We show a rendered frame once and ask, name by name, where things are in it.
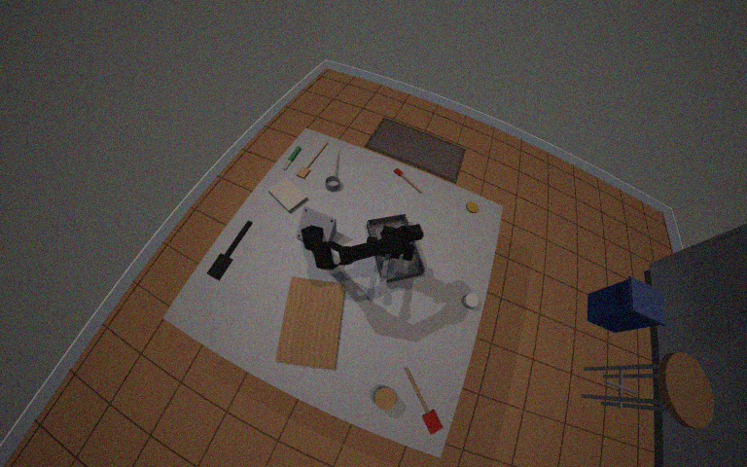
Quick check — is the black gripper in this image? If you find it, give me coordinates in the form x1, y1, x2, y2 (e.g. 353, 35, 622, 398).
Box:
367, 236, 414, 261

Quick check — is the grey saucepan with brown lid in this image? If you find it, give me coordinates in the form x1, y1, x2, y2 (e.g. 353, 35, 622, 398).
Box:
373, 386, 396, 410

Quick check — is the grey short cylinder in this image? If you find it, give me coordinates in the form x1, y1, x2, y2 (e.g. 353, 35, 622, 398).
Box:
463, 293, 479, 308

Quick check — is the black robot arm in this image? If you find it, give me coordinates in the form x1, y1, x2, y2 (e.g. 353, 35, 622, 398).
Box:
301, 224, 424, 270

